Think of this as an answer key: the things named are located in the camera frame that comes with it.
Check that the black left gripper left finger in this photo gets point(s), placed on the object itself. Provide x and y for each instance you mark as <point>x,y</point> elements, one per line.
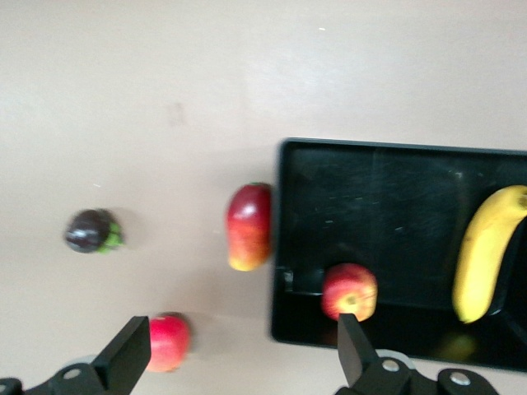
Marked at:
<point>123,358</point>

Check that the round red pomegranate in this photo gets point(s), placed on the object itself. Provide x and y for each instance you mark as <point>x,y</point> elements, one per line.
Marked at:
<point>169,341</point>

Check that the red yellow apple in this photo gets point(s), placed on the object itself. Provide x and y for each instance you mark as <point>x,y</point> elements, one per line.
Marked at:
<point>350,288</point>

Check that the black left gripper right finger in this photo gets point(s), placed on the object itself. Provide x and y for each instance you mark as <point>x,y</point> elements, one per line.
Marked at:
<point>358,362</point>

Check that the dark purple eggplant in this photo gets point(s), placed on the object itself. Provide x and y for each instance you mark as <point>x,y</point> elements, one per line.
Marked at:
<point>86,232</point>

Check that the black plastic box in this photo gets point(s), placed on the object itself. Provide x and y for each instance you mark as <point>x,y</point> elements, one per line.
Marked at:
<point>391,205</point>

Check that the yellow banana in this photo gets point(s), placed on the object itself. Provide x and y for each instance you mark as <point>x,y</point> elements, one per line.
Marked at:
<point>477,255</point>

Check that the red yellow mango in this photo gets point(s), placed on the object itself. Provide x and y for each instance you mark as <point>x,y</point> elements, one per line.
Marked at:
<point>247,230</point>

